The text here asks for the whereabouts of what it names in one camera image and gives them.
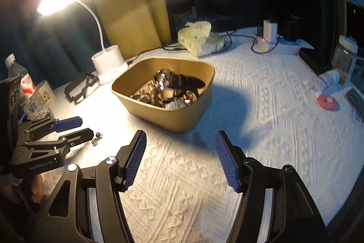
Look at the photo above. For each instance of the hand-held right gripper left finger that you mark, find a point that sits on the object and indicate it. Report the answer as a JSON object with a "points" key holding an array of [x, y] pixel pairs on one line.
{"points": [[135, 157]]}

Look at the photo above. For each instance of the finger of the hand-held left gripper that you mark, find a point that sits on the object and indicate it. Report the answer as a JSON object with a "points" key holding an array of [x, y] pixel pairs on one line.
{"points": [[68, 123], [76, 137]]}

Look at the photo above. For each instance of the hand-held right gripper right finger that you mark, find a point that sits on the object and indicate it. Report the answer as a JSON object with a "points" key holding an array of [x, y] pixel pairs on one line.
{"points": [[226, 157]]}

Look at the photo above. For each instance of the small silver ear stud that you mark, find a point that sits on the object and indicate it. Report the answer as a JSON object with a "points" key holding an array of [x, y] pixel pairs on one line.
{"points": [[98, 135], [94, 142]]}

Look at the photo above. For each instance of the tan rectangular box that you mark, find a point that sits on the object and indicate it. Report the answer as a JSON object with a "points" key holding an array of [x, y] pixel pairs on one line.
{"points": [[170, 117]]}

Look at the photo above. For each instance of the silver round wristwatch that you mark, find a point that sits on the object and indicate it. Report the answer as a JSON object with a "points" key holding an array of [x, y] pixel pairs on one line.
{"points": [[162, 79]]}

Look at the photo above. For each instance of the person's left hand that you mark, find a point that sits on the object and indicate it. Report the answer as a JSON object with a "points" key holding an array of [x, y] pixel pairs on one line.
{"points": [[37, 189]]}

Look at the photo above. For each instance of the white cartoon mug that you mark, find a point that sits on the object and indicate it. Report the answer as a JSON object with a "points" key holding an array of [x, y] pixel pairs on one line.
{"points": [[47, 95]]}

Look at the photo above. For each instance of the white textured tablecloth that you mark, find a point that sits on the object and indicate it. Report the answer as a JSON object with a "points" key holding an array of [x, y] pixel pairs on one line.
{"points": [[256, 132]]}

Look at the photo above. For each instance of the clear plastic water bottle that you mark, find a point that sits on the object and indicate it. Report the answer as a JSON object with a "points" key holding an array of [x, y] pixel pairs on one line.
{"points": [[28, 86]]}

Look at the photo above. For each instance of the dark blue curtain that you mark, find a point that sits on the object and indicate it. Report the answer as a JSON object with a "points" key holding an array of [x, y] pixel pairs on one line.
{"points": [[34, 41]]}

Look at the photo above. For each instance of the red round disc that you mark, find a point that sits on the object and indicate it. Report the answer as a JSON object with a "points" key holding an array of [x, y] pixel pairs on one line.
{"points": [[327, 102]]}

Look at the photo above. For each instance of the green tissue pack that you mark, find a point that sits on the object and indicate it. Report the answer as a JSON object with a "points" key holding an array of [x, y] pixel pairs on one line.
{"points": [[199, 38]]}

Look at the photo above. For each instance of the white power strip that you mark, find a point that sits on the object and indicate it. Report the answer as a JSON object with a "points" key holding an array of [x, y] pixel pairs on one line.
{"points": [[284, 46]]}

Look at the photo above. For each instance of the white tube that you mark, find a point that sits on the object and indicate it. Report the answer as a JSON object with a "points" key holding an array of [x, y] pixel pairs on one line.
{"points": [[325, 80]]}

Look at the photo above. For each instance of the black flat box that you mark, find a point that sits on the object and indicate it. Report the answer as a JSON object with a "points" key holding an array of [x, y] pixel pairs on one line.
{"points": [[315, 60]]}

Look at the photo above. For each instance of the white charger plug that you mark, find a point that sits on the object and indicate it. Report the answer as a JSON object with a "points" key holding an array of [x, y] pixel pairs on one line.
{"points": [[270, 31]]}

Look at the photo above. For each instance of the dark remote control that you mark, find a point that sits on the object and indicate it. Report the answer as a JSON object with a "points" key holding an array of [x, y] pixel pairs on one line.
{"points": [[355, 99]]}

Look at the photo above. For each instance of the black charger plug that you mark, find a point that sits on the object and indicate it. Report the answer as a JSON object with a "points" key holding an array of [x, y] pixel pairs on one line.
{"points": [[289, 25]]}

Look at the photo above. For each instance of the clear jar white lid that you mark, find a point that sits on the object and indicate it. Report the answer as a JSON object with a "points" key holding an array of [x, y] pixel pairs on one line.
{"points": [[344, 60]]}

